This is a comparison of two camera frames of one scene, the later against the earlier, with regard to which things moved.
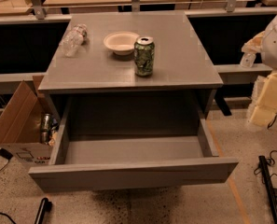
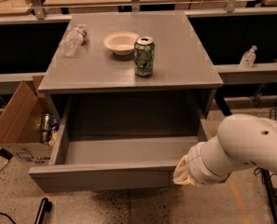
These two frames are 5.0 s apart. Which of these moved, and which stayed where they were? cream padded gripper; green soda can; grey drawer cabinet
Moved: cream padded gripper
Stayed: grey drawer cabinet; green soda can
